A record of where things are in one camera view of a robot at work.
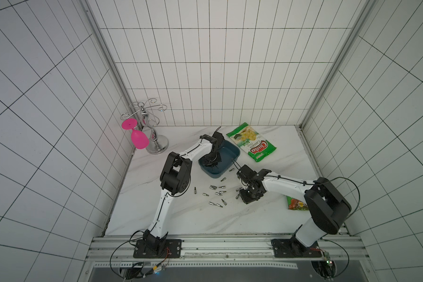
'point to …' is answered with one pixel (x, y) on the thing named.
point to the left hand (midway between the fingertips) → (212, 166)
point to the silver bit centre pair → (220, 192)
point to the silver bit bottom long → (214, 204)
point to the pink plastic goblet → (138, 138)
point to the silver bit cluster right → (222, 187)
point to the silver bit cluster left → (212, 187)
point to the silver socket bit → (195, 191)
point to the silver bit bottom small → (224, 202)
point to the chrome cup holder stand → (148, 121)
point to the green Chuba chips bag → (252, 141)
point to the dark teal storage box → (229, 153)
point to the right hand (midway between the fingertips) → (240, 200)
